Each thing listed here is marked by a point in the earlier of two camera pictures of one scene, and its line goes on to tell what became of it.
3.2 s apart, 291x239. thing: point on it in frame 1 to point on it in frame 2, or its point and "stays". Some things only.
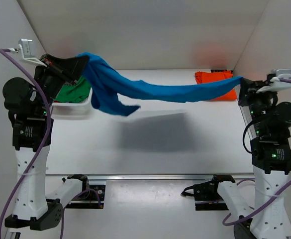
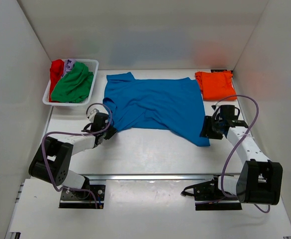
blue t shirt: x=109 y=89 to x=174 y=104
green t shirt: x=78 y=92 stays
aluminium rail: x=249 y=176 stays
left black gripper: x=75 y=65 to x=112 y=131
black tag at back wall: x=212 y=70 stays
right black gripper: x=244 y=84 to x=206 y=131
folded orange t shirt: x=204 y=77 stays
